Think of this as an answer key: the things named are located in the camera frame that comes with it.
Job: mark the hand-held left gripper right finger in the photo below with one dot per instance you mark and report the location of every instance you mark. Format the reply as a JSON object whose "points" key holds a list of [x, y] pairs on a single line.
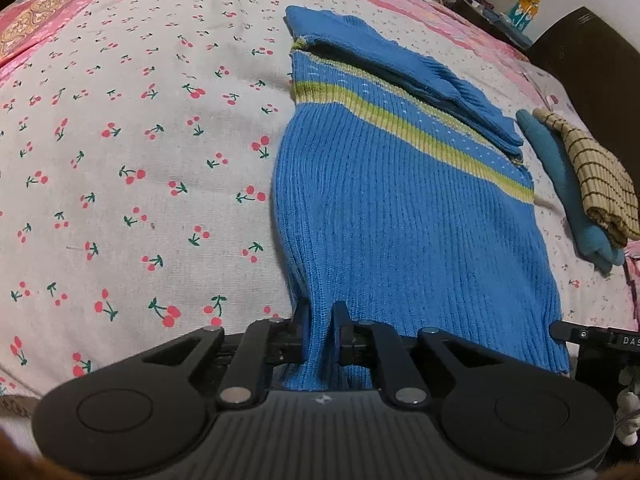
{"points": [[343, 337]]}

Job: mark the cherry print bedsheet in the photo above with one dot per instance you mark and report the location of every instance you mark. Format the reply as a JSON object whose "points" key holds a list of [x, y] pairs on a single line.
{"points": [[150, 135]]}

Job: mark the folded beige checked cloth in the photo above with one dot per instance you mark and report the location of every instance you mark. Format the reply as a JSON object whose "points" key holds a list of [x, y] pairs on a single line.
{"points": [[600, 180]]}

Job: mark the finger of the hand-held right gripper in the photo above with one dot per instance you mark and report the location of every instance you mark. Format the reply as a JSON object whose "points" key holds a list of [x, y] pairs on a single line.
{"points": [[567, 332]]}

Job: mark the pink patterned bedsheet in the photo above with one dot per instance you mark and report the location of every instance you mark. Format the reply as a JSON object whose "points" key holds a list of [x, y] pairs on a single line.
{"points": [[60, 10]]}

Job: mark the polka dot pillow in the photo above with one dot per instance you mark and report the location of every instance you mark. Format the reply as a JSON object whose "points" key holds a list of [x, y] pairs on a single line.
{"points": [[550, 85]]}

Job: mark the folded teal cloth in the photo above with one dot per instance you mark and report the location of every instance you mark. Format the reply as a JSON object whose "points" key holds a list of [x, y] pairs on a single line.
{"points": [[565, 195]]}

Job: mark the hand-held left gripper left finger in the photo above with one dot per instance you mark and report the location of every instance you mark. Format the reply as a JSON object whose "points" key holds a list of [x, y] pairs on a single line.
{"points": [[299, 342]]}

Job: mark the dark wooden headboard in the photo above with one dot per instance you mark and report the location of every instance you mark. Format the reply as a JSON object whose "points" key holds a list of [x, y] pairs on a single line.
{"points": [[590, 55]]}

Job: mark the person's right hand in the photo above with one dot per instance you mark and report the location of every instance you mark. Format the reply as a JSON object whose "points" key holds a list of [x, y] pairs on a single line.
{"points": [[629, 415]]}

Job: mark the dark nightstand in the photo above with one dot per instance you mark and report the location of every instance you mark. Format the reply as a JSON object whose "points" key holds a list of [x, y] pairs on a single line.
{"points": [[490, 22]]}

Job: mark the blue striped knit sweater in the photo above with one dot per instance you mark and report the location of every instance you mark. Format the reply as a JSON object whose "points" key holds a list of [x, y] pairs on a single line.
{"points": [[400, 235]]}

